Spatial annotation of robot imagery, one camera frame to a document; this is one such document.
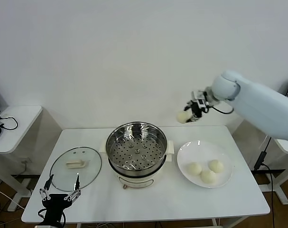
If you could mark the white side table with label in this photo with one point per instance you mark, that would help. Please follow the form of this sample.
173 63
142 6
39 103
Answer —
286 147

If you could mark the white wall socket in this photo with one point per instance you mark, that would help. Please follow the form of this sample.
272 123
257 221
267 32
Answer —
24 163

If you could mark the round white plate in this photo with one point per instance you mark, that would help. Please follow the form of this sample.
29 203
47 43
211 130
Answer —
188 154

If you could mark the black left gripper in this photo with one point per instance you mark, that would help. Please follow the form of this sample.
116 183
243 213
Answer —
55 203

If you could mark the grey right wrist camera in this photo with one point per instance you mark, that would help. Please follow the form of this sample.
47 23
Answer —
200 101

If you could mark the round glass pot lid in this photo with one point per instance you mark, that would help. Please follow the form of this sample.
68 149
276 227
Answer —
91 161

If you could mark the cream electric cooker pot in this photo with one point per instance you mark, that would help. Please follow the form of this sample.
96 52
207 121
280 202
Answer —
134 183

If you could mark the perforated steel steamer basket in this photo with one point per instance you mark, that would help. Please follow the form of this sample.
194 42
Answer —
136 164

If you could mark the white steamed baozi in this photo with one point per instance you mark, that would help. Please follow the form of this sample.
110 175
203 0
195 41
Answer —
182 116
216 166
194 168
208 177

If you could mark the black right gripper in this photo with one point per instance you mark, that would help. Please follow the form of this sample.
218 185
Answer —
196 110

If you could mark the white side table with mouse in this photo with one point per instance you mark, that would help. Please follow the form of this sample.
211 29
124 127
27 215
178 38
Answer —
20 123

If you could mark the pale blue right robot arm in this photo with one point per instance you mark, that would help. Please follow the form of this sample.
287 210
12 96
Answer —
253 102

